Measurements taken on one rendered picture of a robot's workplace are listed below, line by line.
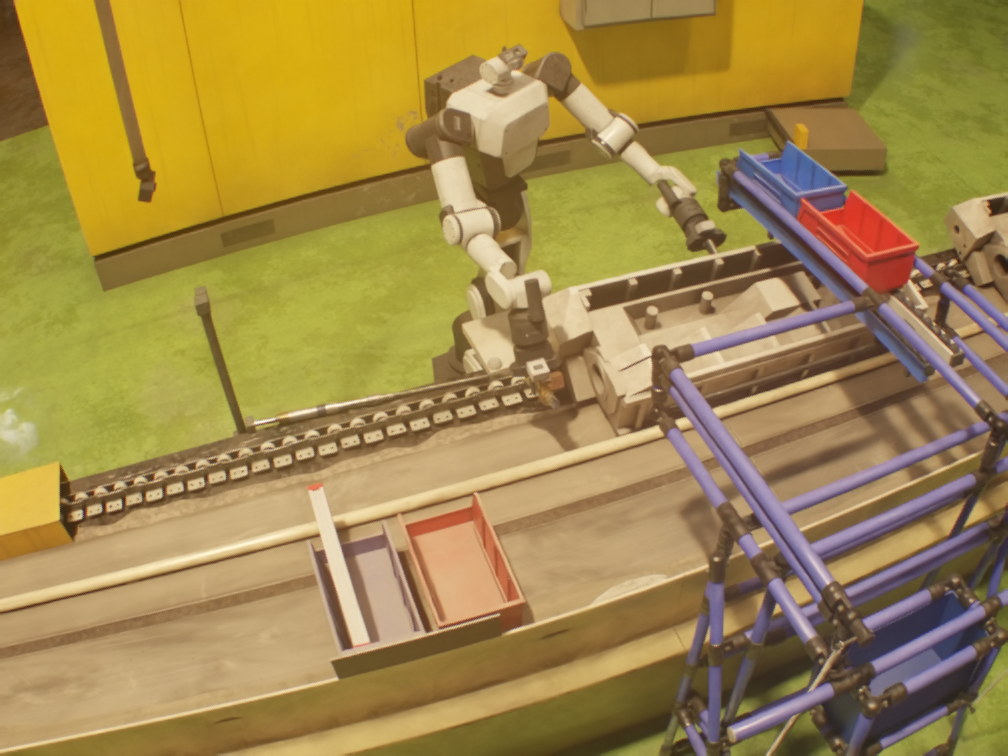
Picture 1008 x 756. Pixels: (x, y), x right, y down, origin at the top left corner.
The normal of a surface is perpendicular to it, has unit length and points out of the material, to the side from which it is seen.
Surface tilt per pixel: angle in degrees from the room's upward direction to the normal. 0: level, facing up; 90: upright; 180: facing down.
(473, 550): 0
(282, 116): 90
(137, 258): 90
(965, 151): 0
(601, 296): 100
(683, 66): 90
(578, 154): 90
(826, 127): 0
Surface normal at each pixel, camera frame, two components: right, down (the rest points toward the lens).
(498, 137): 0.07, 0.70
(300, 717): 0.33, 0.66
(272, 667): -0.02, -0.71
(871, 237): -0.94, 0.22
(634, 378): -0.28, -0.47
